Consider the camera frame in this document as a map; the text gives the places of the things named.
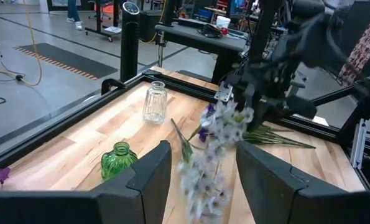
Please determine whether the white plastic cup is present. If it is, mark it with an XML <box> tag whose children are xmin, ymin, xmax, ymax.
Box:
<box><xmin>216</xmin><ymin>15</ymin><xmax>231</xmax><ymax>29</ymax></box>

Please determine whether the maroon patterned tapestry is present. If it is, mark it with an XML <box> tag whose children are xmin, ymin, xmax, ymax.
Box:
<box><xmin>338</xmin><ymin>4</ymin><xmax>370</xmax><ymax>87</ymax></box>

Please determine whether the grey side desk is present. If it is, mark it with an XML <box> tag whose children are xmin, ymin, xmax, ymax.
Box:
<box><xmin>154</xmin><ymin>21</ymin><xmax>251</xmax><ymax>85</ymax></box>

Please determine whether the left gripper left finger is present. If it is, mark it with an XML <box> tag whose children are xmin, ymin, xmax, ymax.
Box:
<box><xmin>0</xmin><ymin>139</ymin><xmax>172</xmax><ymax>224</ymax></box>

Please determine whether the ribbed clear glass vase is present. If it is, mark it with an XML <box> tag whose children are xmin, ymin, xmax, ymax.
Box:
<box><xmin>142</xmin><ymin>80</ymin><xmax>169</xmax><ymax>125</ymax></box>

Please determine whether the black aluminium table frame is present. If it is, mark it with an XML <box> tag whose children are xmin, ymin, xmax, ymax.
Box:
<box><xmin>0</xmin><ymin>0</ymin><xmax>370</xmax><ymax>190</ymax></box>

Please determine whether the person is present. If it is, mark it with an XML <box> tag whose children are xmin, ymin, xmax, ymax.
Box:
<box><xmin>65</xmin><ymin>0</ymin><xmax>84</xmax><ymax>31</ymax></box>

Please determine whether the yellow floor cable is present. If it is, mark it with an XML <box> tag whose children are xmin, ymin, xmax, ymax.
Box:
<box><xmin>0</xmin><ymin>0</ymin><xmax>44</xmax><ymax>87</ymax></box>

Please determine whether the silver mounting bracket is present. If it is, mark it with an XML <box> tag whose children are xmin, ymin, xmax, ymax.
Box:
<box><xmin>214</xmin><ymin>81</ymin><xmax>234</xmax><ymax>103</ymax></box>
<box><xmin>349</xmin><ymin>118</ymin><xmax>368</xmax><ymax>170</ymax></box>

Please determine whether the hazard-striped black floor mat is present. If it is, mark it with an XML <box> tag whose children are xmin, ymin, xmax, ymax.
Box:
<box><xmin>13</xmin><ymin>42</ymin><xmax>119</xmax><ymax>81</ymax></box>

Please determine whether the black rolling stand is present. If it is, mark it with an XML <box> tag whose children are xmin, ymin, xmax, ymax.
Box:
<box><xmin>84</xmin><ymin>0</ymin><xmax>123</xmax><ymax>43</ymax></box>

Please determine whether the black tower fan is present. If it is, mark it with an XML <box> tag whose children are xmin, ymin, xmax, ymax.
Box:
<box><xmin>119</xmin><ymin>1</ymin><xmax>141</xmax><ymax>83</ymax></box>

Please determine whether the black desk post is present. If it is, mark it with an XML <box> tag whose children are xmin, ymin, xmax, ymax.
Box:
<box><xmin>161</xmin><ymin>0</ymin><xmax>177</xmax><ymax>27</ymax></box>

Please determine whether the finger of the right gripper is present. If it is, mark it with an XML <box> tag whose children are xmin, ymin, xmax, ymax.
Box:
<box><xmin>233</xmin><ymin>83</ymin><xmax>257</xmax><ymax>112</ymax></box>
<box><xmin>249</xmin><ymin>100</ymin><xmax>273</xmax><ymax>132</ymax></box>

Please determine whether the blue-violet flower bunch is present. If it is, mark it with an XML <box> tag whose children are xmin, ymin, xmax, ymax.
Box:
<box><xmin>203</xmin><ymin>102</ymin><xmax>296</xmax><ymax>134</ymax></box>
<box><xmin>198</xmin><ymin>126</ymin><xmax>317</xmax><ymax>149</ymax></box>

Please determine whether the white flower bunch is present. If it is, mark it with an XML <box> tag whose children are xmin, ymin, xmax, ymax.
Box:
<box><xmin>199</xmin><ymin>99</ymin><xmax>256</xmax><ymax>147</ymax></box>
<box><xmin>171</xmin><ymin>117</ymin><xmax>233</xmax><ymax>224</ymax></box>

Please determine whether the green glass vase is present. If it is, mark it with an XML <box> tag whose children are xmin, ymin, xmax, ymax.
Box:
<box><xmin>100</xmin><ymin>141</ymin><xmax>139</xmax><ymax>182</ymax></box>

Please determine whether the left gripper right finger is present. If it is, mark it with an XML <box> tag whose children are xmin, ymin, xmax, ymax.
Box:
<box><xmin>236</xmin><ymin>140</ymin><xmax>370</xmax><ymax>224</ymax></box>

